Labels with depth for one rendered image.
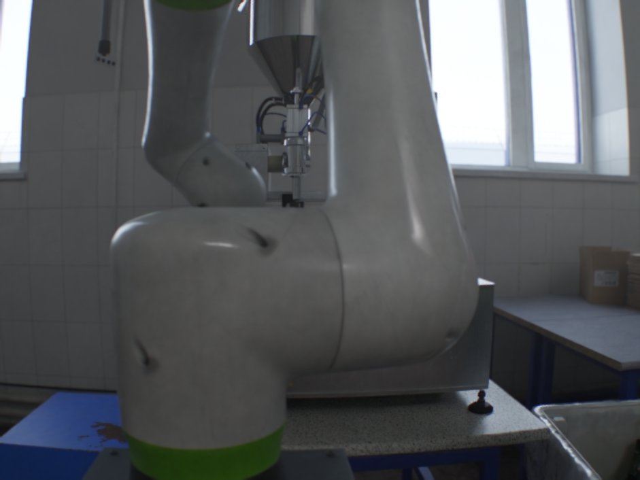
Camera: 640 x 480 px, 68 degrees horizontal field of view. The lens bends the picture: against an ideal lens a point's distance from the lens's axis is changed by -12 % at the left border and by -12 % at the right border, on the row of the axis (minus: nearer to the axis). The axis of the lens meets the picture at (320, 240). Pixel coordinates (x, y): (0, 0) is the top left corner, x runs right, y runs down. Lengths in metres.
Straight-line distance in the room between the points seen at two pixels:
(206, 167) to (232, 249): 0.46
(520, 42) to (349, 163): 3.20
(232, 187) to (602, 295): 2.15
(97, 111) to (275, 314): 2.61
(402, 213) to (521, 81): 3.14
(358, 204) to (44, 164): 2.66
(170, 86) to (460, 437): 0.79
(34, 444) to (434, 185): 1.23
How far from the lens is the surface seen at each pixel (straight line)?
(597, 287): 2.66
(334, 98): 0.46
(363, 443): 1.01
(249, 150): 1.31
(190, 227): 0.35
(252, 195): 0.78
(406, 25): 0.49
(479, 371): 1.17
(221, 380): 0.36
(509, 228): 2.94
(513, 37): 3.58
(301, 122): 1.21
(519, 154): 3.42
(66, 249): 2.93
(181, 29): 0.64
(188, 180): 0.81
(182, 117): 0.76
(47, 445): 1.44
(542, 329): 2.08
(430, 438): 1.04
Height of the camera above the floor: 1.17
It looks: 3 degrees down
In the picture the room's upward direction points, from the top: straight up
